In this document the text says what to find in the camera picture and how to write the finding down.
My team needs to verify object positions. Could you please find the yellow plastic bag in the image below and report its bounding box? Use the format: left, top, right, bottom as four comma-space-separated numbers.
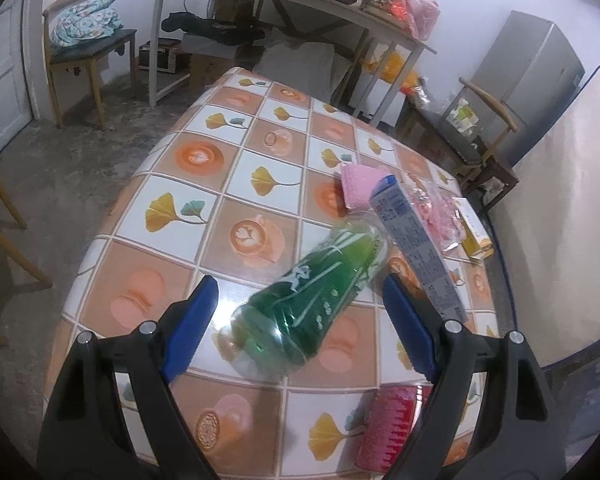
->
361, 52, 419, 93

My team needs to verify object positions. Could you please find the patterned tablecloth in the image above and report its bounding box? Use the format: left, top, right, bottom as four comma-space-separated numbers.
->
42, 66, 503, 480

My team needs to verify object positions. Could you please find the long white side table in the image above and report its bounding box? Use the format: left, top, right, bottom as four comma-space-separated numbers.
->
148, 0, 436, 126

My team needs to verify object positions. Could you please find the wooden chair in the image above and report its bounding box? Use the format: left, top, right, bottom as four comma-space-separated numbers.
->
396, 78, 518, 188
42, 0, 137, 129

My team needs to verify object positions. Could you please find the pink cloth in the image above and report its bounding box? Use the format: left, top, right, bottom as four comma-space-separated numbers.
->
340, 162, 390, 211

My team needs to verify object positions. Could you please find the white door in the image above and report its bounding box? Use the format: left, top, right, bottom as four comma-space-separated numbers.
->
0, 0, 32, 151

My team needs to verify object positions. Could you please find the cardboard box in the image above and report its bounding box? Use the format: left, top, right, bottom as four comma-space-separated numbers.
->
189, 54, 235, 91

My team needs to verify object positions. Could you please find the grey pillow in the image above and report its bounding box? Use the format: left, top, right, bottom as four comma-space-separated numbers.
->
253, 42, 351, 102

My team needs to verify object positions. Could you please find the black case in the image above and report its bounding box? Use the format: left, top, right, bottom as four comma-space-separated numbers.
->
137, 38, 188, 74

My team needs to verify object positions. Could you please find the pink clear zip bag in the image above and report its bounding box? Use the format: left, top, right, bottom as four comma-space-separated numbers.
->
404, 174, 466, 252

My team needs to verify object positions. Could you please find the silver refrigerator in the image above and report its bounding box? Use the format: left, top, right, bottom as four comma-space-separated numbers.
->
471, 11, 584, 166

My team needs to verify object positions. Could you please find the floral folded blanket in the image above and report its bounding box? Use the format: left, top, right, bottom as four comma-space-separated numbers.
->
50, 0, 123, 49

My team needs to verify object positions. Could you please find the green plastic bottle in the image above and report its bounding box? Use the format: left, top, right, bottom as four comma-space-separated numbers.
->
226, 211, 389, 376

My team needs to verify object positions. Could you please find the blue white long carton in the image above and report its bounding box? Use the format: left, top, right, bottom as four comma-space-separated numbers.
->
370, 174, 468, 323

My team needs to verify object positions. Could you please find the black clothes pile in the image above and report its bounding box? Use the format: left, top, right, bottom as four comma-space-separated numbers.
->
160, 11, 265, 47

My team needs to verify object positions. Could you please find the left wooden chair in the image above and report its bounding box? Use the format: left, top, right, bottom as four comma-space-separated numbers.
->
42, 0, 137, 129

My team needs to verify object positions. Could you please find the dark wooden stool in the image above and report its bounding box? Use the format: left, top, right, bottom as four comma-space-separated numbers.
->
463, 155, 519, 217

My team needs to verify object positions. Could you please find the white orange medicine box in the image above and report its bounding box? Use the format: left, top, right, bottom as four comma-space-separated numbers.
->
452, 197, 494, 261

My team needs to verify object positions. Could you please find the pink plastic bag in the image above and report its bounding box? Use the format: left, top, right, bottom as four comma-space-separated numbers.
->
406, 0, 440, 41

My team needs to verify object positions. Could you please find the white mattress blue trim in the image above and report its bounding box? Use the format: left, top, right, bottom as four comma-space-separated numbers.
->
490, 66, 600, 366

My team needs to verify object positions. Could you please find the right wooden chair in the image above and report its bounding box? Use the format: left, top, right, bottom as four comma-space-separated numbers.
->
396, 78, 518, 188

